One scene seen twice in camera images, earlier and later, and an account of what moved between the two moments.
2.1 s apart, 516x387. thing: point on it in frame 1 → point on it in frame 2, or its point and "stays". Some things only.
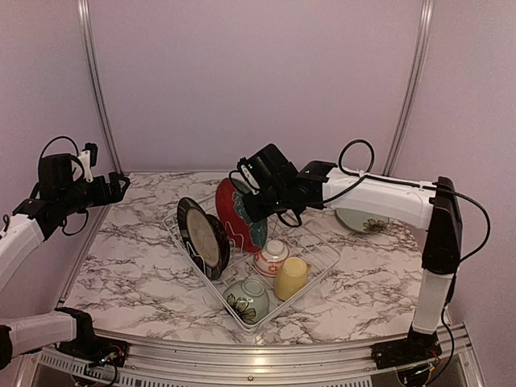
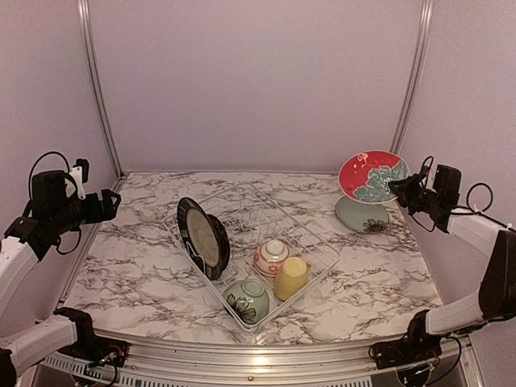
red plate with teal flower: [241, 228] → [366, 176]
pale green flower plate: [362, 222] stays
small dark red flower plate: [214, 272] stays
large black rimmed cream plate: [201, 237] stays
